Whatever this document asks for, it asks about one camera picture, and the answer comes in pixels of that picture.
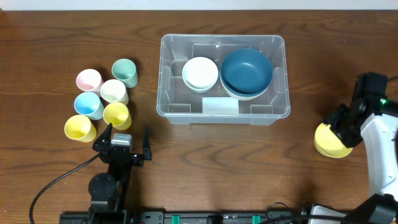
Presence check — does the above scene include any pink cup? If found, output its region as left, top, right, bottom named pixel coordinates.
left=76, top=68, right=103, bottom=96

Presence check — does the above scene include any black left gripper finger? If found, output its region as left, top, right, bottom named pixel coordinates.
left=92, top=123, right=113, bottom=152
left=142, top=128, right=152, bottom=161

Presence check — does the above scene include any cream white cup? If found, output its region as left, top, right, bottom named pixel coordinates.
left=100, top=79, right=129, bottom=105

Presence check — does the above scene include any mint green cup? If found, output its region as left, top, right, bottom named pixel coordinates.
left=111, top=58, right=138, bottom=88

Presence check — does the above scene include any light blue cup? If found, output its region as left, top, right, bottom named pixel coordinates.
left=73, top=92, right=104, bottom=120

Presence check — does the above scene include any yellow cup far left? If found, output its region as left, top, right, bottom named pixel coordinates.
left=64, top=115, right=97, bottom=142

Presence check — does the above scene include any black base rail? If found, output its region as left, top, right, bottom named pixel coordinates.
left=59, top=208, right=297, bottom=224

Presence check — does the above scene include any small grey bowl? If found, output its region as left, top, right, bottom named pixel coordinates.
left=184, top=82, right=215, bottom=93

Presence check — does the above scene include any yellow cup near bin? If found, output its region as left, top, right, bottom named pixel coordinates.
left=103, top=102, right=132, bottom=130

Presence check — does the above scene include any yellow bowl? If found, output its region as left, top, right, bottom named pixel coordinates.
left=313, top=123, right=353, bottom=159

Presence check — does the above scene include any clear plastic storage bin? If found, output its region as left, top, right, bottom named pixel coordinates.
left=156, top=34, right=291, bottom=125

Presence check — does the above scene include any large cream bowl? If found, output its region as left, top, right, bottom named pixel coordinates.
left=222, top=83, right=266, bottom=101

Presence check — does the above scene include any small white bowl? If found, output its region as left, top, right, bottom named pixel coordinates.
left=182, top=57, right=219, bottom=90

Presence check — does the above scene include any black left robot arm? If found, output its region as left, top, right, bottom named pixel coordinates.
left=88, top=124, right=152, bottom=224

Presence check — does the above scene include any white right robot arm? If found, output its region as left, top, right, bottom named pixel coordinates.
left=208, top=72, right=397, bottom=222

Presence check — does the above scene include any dark blue bowl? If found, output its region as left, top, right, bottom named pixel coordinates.
left=220, top=78, right=271, bottom=98
left=220, top=48, right=274, bottom=96

